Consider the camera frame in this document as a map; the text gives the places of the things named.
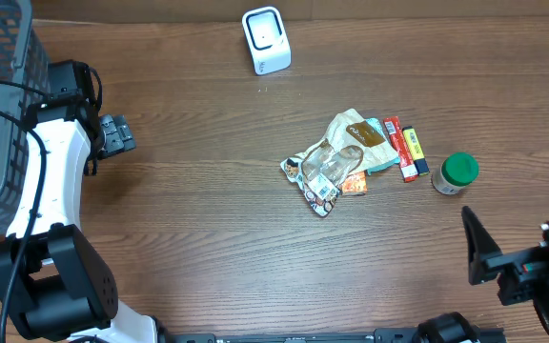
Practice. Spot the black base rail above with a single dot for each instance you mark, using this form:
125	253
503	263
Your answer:
398	335

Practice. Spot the grey plastic mesh basket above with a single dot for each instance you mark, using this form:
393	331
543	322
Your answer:
22	61

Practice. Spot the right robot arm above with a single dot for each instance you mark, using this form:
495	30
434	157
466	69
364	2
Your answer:
541	304

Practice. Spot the white barcode scanner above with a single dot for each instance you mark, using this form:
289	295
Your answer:
267	40

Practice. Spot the orange snack packet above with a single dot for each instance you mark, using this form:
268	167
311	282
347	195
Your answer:
355	185

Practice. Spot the green lid jar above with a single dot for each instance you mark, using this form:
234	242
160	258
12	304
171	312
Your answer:
456	172

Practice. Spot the teal tissue packet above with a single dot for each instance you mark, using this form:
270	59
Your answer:
387	161

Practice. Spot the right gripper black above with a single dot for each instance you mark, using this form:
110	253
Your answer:
513	287

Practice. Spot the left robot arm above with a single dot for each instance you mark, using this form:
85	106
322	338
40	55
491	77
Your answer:
53	283

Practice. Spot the yellow marker pen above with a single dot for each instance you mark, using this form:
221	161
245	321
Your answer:
415	150

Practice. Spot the red candy stick packet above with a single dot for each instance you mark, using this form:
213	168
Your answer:
406	162

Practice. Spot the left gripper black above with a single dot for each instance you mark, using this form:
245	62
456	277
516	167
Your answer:
116	135

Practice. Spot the beige snack bag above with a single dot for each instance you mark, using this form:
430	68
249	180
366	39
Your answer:
349	145

